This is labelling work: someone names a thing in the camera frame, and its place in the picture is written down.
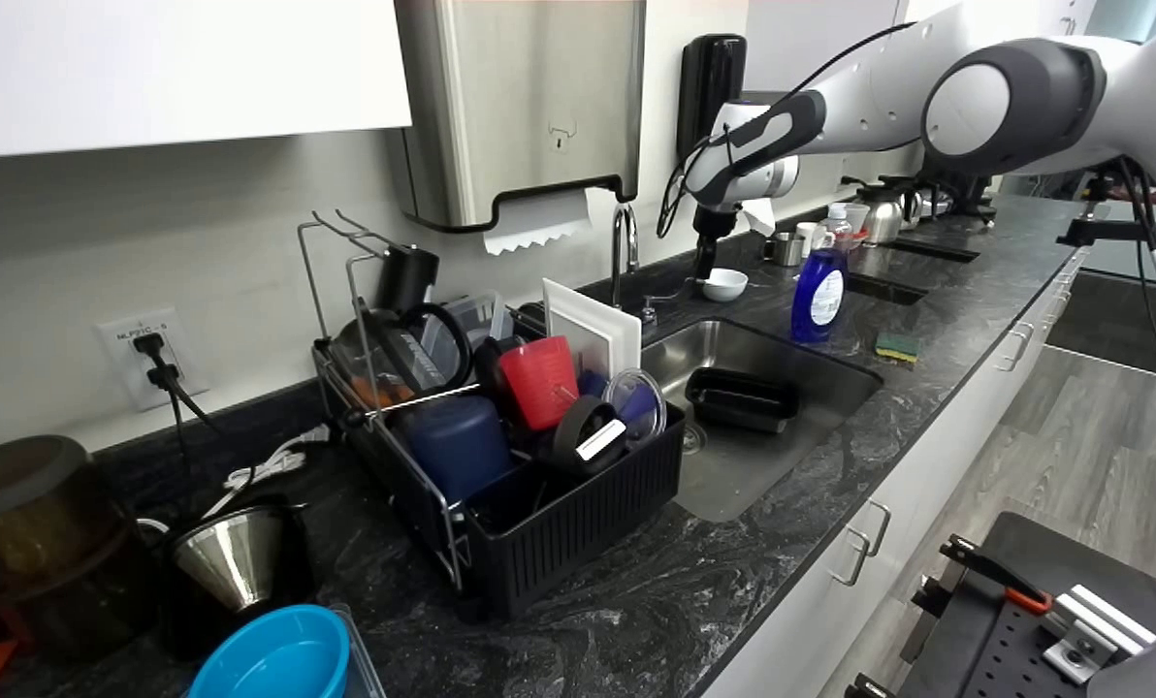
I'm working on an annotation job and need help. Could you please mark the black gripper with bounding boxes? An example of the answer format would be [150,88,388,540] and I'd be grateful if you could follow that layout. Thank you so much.
[685,192,745,283]

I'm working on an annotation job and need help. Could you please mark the small white bowl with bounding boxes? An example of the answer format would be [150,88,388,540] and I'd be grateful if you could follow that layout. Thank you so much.
[695,264,752,305]

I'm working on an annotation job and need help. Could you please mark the chrome gooseneck faucet spout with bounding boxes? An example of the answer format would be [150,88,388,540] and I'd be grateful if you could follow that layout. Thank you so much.
[607,200,644,318]

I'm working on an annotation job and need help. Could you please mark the blue dish soap bottle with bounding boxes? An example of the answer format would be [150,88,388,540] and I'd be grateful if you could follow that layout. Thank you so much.
[786,230,851,346]

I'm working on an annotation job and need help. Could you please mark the white rectangular plate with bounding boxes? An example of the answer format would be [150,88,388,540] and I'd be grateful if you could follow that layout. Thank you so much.
[540,277,649,388]

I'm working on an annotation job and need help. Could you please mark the black plastic food tray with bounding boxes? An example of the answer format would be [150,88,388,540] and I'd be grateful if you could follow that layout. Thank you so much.
[684,364,804,439]

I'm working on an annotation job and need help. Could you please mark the clear glass with blue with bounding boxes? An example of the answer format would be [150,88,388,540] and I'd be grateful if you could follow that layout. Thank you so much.
[598,370,672,450]

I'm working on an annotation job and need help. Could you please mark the white paper towel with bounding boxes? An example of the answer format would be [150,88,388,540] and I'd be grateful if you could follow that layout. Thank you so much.
[477,187,620,260]

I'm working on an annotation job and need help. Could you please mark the black counter mat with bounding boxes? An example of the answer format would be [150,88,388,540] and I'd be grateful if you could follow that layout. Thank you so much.
[844,266,929,310]

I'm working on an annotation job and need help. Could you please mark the green yellow sponge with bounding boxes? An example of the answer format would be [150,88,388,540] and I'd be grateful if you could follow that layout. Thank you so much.
[873,335,922,370]

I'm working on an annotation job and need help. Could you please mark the red plastic cup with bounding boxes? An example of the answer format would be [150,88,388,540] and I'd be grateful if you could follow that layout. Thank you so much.
[491,335,584,435]

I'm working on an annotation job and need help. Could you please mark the black roll with white label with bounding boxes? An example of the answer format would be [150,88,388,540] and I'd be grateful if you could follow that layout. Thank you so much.
[547,397,631,478]

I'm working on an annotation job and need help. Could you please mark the stainless steel sink basin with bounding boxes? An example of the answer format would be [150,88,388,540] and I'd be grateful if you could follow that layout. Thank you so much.
[635,314,888,527]

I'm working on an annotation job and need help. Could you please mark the steel paper towel dispenser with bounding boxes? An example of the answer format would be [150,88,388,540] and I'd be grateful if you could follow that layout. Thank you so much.
[393,0,649,231]

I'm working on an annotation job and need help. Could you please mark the black coffee maker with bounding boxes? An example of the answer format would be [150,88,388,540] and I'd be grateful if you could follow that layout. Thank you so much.
[902,165,999,230]

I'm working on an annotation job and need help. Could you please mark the black cup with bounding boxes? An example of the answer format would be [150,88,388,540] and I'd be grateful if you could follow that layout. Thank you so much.
[379,240,441,323]

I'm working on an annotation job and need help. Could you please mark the black dish rack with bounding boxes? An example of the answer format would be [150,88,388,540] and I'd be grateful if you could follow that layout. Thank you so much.
[306,211,691,622]

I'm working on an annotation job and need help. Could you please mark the dark blue pot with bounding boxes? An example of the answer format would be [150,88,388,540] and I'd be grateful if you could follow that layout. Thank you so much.
[388,393,516,508]

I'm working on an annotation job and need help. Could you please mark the clear glass bowl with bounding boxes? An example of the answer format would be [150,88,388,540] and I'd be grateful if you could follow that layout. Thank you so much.
[331,302,473,401]

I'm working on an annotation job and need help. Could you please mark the white base cabinet row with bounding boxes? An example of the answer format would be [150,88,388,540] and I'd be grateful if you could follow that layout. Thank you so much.
[697,255,1087,698]

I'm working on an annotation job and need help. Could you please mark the black tool platform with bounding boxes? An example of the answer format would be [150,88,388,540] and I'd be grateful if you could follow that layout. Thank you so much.
[844,508,1156,698]

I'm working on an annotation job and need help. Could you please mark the steel cone coffee dripper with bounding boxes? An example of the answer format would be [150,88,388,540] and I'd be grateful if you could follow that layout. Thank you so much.
[170,499,289,618]

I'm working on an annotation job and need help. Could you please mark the light blue bowl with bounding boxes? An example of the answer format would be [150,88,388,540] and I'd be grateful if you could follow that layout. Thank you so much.
[185,602,358,698]

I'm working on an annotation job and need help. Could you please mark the brown round container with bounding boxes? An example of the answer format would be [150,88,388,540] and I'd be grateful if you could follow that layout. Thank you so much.
[0,435,126,611]

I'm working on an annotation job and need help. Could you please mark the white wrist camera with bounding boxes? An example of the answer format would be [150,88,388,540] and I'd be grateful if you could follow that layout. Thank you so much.
[738,192,779,240]

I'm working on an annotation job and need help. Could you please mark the black wall soap dispenser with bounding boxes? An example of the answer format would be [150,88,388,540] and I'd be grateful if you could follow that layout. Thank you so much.
[673,31,748,165]

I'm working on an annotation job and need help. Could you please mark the white wall cabinet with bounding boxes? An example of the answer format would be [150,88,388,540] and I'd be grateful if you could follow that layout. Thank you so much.
[0,0,413,165]
[745,0,1098,92]

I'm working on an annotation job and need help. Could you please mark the black camera stand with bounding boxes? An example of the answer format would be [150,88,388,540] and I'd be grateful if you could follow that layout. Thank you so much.
[1055,165,1156,252]

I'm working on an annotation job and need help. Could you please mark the red handled pliers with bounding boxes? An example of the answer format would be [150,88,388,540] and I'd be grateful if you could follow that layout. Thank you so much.
[940,535,1059,622]

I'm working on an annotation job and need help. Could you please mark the black plug and cable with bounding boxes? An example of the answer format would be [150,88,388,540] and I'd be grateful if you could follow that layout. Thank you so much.
[126,330,220,435]

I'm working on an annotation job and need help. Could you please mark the white wall outlet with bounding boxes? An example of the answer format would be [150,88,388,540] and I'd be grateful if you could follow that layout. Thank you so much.
[92,302,194,412]

